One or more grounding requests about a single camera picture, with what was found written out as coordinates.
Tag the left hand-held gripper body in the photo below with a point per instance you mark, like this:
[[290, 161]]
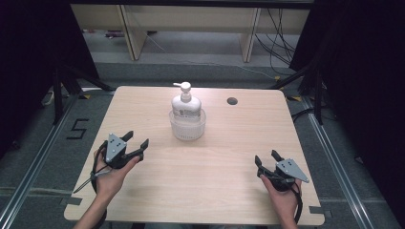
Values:
[[116, 152]]

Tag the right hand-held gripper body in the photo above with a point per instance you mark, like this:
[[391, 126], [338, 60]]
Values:
[[286, 173]]

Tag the white plastic basket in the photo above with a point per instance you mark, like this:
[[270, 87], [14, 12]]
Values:
[[187, 129]]

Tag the white pump bottle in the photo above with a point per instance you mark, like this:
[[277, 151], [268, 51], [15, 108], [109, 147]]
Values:
[[186, 105]]

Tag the person's left hand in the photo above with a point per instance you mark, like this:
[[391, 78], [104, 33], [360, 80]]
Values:
[[110, 179]]

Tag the person's right hand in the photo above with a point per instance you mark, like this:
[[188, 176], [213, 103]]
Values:
[[283, 202]]

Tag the black metal stand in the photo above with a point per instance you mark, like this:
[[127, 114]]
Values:
[[58, 95], [317, 95]]

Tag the black curtain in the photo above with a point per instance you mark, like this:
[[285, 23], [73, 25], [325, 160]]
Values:
[[35, 63], [366, 79]]

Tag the metal floor rail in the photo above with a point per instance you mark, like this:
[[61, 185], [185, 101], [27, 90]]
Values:
[[337, 165], [35, 162]]

